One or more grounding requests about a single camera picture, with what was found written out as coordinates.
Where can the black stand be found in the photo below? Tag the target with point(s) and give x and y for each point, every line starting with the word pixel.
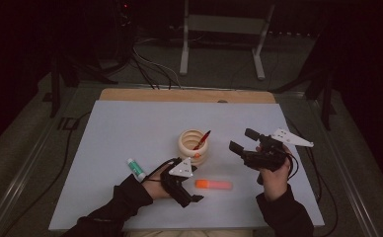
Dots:
pixel 326 98
pixel 55 85

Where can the person's left hand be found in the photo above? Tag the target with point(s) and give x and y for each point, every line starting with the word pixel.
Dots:
pixel 155 189

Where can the orange highlighter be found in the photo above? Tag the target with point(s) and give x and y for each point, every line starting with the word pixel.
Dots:
pixel 212 184

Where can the white metal stand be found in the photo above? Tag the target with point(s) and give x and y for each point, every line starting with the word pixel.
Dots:
pixel 224 24

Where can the cream ringed duck pen holder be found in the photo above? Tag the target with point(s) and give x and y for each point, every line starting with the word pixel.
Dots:
pixel 189 154

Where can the person's right hand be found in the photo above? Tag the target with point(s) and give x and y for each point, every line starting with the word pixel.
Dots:
pixel 275 184

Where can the red pen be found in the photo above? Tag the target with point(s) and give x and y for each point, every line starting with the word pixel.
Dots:
pixel 202 141

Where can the wooden table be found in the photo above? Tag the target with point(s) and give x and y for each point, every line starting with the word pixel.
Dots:
pixel 179 95

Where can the green glue stick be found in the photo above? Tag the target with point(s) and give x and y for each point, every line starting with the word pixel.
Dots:
pixel 136 168

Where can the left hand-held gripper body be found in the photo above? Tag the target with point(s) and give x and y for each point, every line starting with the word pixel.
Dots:
pixel 181 169

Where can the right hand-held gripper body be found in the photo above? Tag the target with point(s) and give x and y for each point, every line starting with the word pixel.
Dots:
pixel 268 154

